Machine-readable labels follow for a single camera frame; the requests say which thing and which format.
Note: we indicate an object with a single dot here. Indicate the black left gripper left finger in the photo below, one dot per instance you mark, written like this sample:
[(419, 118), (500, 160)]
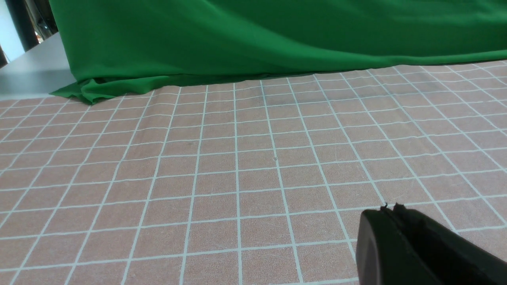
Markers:
[(384, 256)]

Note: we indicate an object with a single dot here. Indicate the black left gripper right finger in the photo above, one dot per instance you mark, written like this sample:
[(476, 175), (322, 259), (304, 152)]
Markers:
[(453, 259)]

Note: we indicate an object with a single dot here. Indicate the pink grid tablecloth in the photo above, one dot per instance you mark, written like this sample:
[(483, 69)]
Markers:
[(256, 182)]

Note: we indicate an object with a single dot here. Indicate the green backdrop cloth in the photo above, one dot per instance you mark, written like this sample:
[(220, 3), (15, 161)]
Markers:
[(117, 47)]

